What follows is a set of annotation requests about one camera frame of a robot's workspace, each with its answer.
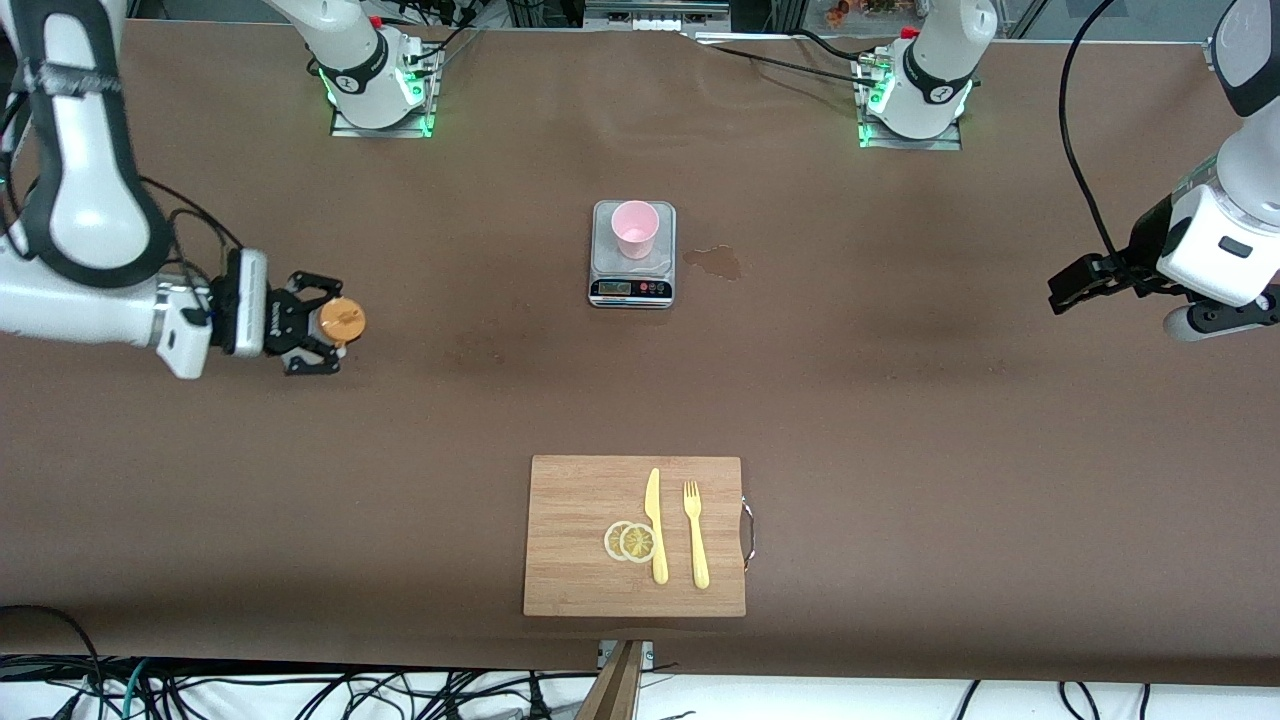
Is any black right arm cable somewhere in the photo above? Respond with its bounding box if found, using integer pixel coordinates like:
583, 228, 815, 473
135, 175, 246, 301

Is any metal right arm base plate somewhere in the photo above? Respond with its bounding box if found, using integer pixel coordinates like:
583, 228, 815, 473
330, 95, 438, 139

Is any teal floor cable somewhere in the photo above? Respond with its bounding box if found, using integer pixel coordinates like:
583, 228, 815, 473
118, 658, 153, 720

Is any translucent sauce bottle orange cap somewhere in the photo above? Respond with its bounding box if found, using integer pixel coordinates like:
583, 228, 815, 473
316, 296, 368, 351

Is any yellow plastic fork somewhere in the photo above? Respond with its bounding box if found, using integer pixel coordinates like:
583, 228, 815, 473
683, 480, 711, 590

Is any thin black cable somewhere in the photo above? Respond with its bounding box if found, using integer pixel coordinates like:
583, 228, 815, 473
700, 28, 886, 91

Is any white power strip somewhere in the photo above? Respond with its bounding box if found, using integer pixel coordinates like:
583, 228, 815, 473
585, 0, 731, 33

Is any pink plastic cup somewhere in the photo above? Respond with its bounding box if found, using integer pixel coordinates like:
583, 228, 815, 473
611, 200, 661, 261

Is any wooden cutting board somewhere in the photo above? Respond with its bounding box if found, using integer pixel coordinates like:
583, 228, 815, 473
523, 455, 748, 618

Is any brown table cover sheet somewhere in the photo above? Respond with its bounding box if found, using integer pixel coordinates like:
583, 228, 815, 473
0, 18, 1280, 687

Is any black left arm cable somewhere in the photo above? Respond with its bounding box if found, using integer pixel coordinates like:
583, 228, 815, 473
1057, 0, 1131, 271

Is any yellow plastic knife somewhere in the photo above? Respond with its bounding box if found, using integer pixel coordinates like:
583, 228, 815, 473
643, 467, 670, 586

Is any black looped floor cable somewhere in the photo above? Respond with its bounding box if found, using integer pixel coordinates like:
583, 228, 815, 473
0, 604, 106, 720

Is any wooden post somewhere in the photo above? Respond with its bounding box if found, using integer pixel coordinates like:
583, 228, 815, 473
575, 640, 646, 720

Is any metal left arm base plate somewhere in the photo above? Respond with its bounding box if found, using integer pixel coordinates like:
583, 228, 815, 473
857, 110, 964, 152

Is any silver digital kitchen scale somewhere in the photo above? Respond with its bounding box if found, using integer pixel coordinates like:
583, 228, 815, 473
588, 200, 678, 310

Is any metal post bracket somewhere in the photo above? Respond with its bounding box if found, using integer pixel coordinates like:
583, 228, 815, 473
597, 640, 655, 673

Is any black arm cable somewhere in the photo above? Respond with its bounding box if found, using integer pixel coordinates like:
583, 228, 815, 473
135, 175, 246, 301
1057, 0, 1131, 271

